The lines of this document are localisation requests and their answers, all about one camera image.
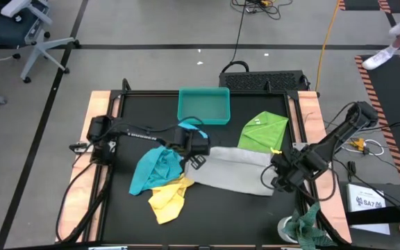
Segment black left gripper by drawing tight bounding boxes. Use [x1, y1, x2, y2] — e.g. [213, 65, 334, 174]
[173, 127, 212, 171]

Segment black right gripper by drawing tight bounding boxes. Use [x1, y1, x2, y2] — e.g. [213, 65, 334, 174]
[271, 149, 321, 193]

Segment white waffle-weave towel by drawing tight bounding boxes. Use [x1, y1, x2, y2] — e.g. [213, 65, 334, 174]
[185, 146, 278, 197]

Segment blue microfiber towel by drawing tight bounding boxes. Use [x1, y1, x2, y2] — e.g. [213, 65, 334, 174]
[128, 119, 210, 197]

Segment yellow microfiber towel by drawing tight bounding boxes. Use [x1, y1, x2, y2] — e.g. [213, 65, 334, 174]
[147, 173, 196, 226]

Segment green microfiber towel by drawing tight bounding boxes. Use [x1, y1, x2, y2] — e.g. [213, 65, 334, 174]
[237, 110, 290, 155]

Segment white plant pot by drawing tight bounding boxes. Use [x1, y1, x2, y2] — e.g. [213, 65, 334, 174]
[276, 215, 300, 244]

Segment green artificial plant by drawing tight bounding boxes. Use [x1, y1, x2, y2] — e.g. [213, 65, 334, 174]
[282, 201, 338, 250]

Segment teal plastic bin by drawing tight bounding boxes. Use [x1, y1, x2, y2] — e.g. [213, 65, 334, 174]
[176, 86, 231, 126]

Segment wooden table side board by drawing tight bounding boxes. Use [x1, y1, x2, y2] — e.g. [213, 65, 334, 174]
[55, 90, 113, 243]
[296, 90, 353, 244]

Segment white printed paper sign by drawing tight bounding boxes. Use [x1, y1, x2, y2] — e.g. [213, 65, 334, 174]
[346, 183, 392, 236]

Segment black perforated computer case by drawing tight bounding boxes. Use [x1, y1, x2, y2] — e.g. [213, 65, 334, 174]
[218, 69, 309, 93]

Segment black striped floor mat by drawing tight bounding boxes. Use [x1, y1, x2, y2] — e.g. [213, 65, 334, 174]
[354, 54, 400, 204]
[337, 0, 400, 15]

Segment person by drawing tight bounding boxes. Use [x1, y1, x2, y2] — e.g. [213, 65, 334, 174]
[361, 0, 400, 72]

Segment grey office chair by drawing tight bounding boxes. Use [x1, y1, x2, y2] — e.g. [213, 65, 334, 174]
[0, 0, 81, 84]

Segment yellow cable connector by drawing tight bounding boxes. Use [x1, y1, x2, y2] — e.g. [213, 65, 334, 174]
[347, 137, 366, 152]

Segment white cable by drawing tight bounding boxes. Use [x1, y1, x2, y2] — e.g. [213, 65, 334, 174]
[341, 138, 385, 157]

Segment thin black cable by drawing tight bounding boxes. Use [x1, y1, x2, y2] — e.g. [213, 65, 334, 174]
[220, 0, 250, 74]

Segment yellow extension cable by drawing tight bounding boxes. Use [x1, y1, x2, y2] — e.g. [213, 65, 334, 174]
[315, 0, 342, 92]

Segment tangled black cable bundle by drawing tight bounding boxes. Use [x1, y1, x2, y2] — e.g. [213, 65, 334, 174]
[230, 0, 294, 21]

